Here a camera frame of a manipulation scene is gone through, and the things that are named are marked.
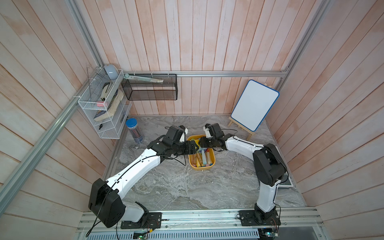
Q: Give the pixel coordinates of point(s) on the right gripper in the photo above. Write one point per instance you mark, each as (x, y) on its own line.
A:
(203, 144)

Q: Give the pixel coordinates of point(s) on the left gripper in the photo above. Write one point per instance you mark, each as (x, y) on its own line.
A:
(187, 150)

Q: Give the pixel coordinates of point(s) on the red square shovel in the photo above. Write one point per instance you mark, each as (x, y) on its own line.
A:
(208, 156)

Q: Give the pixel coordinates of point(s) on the yellow square shovel wooden handle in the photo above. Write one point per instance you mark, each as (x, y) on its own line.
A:
(199, 148)

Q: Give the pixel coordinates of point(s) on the light blue plastic shovel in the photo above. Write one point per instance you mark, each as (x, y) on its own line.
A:
(203, 157)

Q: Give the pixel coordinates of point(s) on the large yellow plastic scoop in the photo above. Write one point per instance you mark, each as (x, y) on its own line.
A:
(194, 160)

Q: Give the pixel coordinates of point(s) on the green shovel wooden handle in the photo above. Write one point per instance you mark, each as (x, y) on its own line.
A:
(199, 161)

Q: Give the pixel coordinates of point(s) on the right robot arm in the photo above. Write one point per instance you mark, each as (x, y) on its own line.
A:
(269, 165)

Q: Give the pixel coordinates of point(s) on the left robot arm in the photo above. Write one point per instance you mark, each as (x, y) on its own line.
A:
(106, 200)

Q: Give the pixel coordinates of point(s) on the yellow plastic storage box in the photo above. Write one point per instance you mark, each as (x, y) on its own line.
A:
(207, 167)

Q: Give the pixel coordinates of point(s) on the light green box on basket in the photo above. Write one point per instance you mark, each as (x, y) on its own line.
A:
(143, 79)

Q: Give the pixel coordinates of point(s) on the wooden easel stand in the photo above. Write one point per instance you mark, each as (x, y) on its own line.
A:
(251, 134)

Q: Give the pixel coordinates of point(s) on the blue lid pencil jar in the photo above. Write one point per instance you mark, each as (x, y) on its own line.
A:
(132, 125)

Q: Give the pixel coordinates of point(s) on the Twins story book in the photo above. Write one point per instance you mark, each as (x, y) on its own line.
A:
(287, 184)

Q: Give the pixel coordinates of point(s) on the grey round bowl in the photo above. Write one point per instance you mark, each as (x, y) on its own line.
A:
(111, 71)

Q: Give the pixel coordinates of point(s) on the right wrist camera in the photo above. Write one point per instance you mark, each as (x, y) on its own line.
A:
(206, 129)

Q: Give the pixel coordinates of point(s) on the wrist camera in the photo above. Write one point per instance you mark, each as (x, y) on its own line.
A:
(184, 133)
(206, 129)

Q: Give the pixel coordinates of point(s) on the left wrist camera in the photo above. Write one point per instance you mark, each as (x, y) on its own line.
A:
(184, 133)

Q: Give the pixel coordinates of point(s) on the white board blue frame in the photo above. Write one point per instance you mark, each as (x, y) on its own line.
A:
(254, 104)

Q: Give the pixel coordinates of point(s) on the black wire basket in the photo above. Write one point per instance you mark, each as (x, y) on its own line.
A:
(145, 91)

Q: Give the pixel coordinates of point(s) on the book on wire shelf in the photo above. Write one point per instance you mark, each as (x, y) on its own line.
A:
(109, 113)

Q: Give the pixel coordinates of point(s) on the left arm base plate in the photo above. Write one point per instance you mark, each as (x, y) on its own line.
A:
(147, 221)

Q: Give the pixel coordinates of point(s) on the white wire shelf rack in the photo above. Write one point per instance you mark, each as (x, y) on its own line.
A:
(97, 96)

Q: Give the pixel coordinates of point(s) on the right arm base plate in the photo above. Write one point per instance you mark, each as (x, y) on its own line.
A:
(259, 218)

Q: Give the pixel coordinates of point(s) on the aluminium front rail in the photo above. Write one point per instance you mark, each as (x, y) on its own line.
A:
(228, 219)

